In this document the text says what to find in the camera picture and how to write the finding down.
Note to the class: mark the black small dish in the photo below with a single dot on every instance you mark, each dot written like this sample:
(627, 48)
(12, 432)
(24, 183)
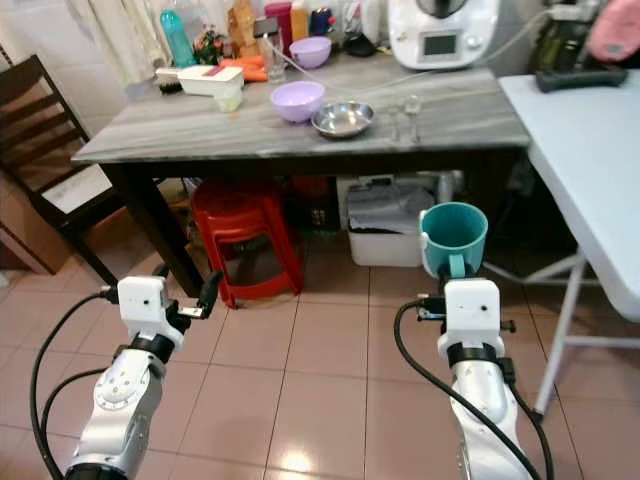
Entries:
(360, 46)

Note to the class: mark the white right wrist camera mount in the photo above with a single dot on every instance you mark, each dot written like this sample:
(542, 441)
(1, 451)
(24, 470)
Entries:
(473, 310)

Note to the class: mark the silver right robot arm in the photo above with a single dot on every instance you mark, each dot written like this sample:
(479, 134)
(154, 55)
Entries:
(482, 405)

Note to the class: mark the white folding table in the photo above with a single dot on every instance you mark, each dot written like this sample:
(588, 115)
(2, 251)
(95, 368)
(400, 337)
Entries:
(585, 160)

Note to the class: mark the white plastic bin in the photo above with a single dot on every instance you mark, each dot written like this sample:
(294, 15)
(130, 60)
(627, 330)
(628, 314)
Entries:
(382, 240)

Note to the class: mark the white kitchen cooking machine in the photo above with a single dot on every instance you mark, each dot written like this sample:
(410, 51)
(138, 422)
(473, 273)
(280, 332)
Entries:
(443, 35)

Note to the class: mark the dark blue mug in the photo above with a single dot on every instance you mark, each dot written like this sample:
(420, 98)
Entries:
(321, 22)

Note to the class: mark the dark wooden chair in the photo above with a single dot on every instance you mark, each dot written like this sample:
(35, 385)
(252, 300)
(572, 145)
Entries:
(32, 110)

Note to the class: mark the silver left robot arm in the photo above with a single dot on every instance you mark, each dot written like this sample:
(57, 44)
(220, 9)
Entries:
(117, 410)

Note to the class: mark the teal water bottle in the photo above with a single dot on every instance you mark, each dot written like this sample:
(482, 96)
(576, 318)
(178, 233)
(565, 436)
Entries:
(177, 42)

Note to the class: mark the tall clear glass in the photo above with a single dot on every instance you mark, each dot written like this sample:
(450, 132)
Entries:
(271, 55)

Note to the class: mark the dark table with marble top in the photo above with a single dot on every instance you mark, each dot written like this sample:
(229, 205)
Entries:
(220, 135)

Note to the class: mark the teal plastic cup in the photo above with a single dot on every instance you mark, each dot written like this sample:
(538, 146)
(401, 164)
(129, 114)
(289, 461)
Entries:
(453, 238)

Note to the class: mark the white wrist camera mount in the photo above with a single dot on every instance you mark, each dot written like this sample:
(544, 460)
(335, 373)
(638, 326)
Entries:
(143, 305)
(473, 310)

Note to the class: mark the white box with red lid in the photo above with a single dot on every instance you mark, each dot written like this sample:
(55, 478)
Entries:
(208, 82)

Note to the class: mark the dark red canister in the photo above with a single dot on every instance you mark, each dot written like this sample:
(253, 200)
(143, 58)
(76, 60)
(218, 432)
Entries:
(278, 18)

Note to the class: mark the red plastic stool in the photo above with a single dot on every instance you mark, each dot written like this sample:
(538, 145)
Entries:
(240, 225)

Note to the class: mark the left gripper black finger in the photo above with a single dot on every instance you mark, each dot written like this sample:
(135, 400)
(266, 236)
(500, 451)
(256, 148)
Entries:
(210, 292)

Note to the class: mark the stainless steel bowl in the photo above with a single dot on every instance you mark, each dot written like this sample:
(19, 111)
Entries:
(343, 121)

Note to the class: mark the pale yellow cup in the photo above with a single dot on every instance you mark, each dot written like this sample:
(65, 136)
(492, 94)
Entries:
(230, 100)

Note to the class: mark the small purple bowl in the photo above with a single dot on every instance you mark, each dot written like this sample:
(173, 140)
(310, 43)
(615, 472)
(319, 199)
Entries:
(310, 52)

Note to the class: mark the pink soft object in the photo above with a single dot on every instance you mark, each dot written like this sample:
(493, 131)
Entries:
(616, 32)

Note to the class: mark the large purple bowl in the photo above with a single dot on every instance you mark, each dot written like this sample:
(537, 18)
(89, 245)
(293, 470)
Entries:
(297, 102)

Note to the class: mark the small flower plant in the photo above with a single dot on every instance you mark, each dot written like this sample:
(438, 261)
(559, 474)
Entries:
(210, 48)

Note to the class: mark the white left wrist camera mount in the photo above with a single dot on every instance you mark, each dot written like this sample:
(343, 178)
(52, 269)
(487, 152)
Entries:
(143, 305)

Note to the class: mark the black flat device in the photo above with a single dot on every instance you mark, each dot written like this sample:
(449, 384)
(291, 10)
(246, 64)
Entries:
(580, 80)

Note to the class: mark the white hanging cloth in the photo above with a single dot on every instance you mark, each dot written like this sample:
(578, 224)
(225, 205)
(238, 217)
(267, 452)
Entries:
(115, 35)

